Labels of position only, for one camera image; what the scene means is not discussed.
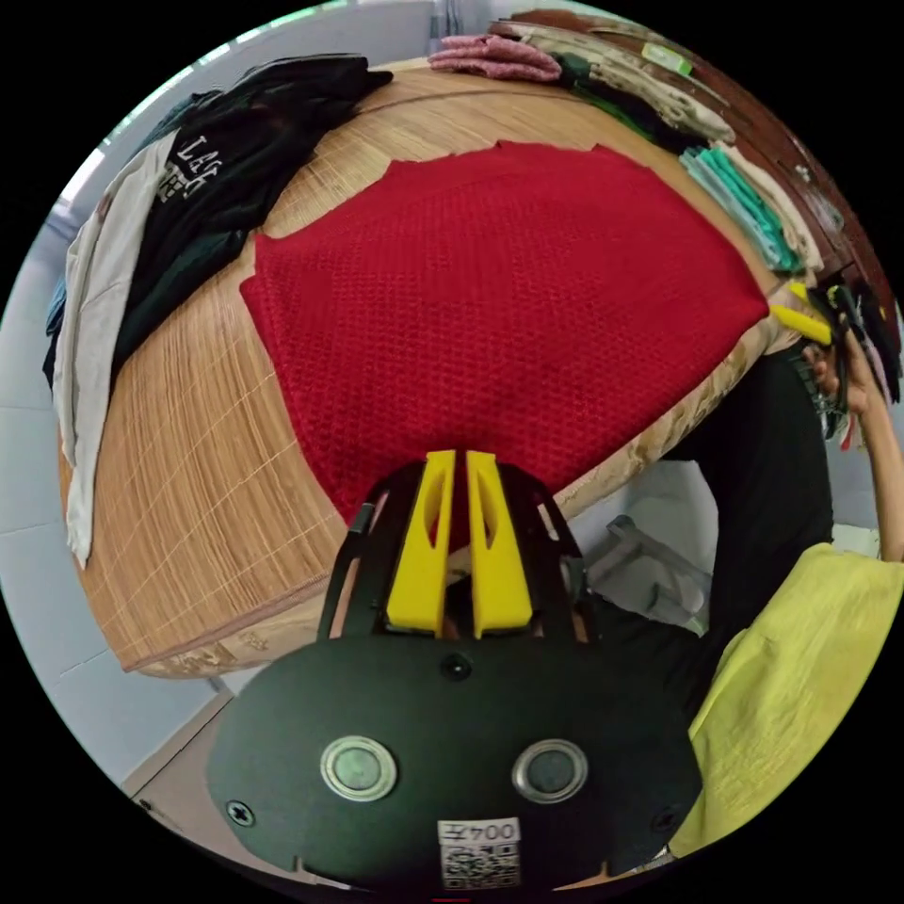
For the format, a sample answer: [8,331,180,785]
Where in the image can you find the pile of clothes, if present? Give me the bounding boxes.
[41,55,395,571]
[493,19,829,278]

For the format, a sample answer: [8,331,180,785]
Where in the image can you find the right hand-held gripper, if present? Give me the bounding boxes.
[768,282,899,441]

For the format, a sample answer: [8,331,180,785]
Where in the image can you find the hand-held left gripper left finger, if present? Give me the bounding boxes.
[386,449,458,632]

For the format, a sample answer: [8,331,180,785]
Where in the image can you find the person's right hand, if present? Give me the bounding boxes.
[812,332,876,419]

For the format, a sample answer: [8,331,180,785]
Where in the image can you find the person's right forearm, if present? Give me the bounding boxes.
[856,402,904,566]

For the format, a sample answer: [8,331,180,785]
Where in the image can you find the pink folded cloth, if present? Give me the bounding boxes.
[428,33,563,86]

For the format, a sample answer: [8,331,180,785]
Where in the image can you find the person's body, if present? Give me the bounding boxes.
[564,351,904,860]

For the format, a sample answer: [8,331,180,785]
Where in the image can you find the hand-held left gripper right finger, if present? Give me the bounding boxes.
[465,449,533,638]

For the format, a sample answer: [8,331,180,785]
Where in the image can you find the red knitted sweater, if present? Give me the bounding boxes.
[239,140,772,554]

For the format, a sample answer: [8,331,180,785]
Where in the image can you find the bed with woven mat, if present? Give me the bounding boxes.
[58,58,814,681]

